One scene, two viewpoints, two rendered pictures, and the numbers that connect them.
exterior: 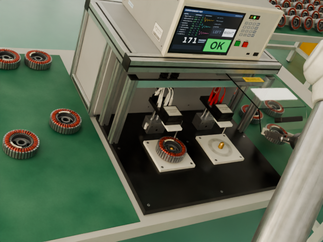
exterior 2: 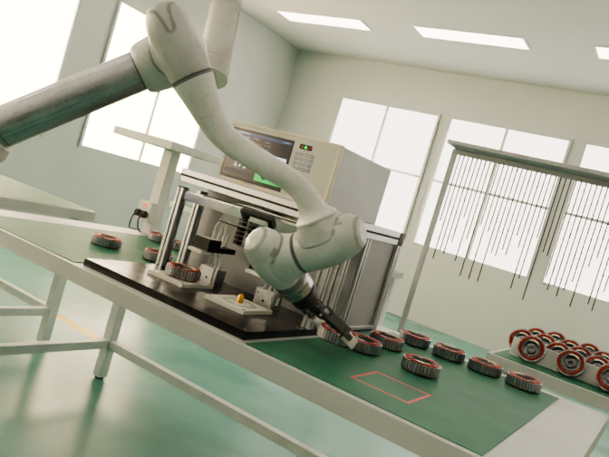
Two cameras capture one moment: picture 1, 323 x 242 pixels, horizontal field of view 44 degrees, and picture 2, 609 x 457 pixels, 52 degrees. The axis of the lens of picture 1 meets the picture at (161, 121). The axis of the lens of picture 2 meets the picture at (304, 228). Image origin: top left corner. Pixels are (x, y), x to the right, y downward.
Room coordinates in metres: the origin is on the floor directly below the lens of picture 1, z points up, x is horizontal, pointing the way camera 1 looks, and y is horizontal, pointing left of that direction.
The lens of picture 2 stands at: (0.82, -2.05, 1.13)
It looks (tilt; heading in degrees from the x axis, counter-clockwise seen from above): 3 degrees down; 71
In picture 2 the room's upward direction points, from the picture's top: 17 degrees clockwise
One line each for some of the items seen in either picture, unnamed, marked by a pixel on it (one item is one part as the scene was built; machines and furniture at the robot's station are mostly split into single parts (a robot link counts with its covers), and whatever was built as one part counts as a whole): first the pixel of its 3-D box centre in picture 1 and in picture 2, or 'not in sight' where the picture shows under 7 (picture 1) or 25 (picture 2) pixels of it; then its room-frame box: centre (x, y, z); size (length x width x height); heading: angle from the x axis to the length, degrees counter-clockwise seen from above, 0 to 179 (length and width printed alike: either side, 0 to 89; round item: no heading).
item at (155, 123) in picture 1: (154, 124); (211, 275); (1.27, 0.02, 0.80); 0.07 x 0.05 x 0.06; 130
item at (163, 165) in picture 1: (168, 153); (180, 278); (1.16, -0.07, 0.78); 0.15 x 0.15 x 0.01; 40
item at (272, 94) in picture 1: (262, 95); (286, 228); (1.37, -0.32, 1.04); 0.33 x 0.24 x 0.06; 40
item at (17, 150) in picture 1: (20, 143); (106, 240); (0.93, 0.39, 0.77); 0.11 x 0.11 x 0.04
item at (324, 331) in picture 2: (275, 134); (337, 335); (1.54, -0.49, 0.80); 0.11 x 0.11 x 0.04
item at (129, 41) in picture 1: (184, 36); (293, 207); (1.48, 0.04, 1.09); 0.68 x 0.44 x 0.05; 130
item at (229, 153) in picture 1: (219, 148); (238, 304); (1.31, -0.26, 0.78); 0.15 x 0.15 x 0.01; 40
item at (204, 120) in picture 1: (204, 121); (267, 298); (1.42, -0.17, 0.80); 0.07 x 0.05 x 0.06; 130
